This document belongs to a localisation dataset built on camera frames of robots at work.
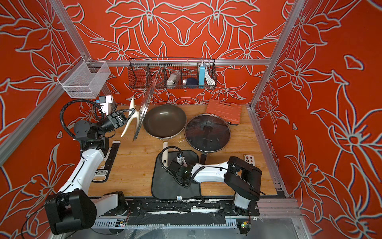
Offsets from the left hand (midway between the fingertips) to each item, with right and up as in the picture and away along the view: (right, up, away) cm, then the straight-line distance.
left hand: (135, 112), depth 63 cm
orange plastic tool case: (+55, +2, +45) cm, 71 cm away
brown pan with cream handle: (+7, -5, +38) cm, 39 cm away
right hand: (+16, -36, +21) cm, 44 cm away
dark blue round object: (+25, +20, +31) cm, 45 cm away
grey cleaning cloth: (+10, -40, +17) cm, 45 cm away
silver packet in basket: (+13, +23, +30) cm, 40 cm away
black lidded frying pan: (+34, -12, +29) cm, 47 cm away
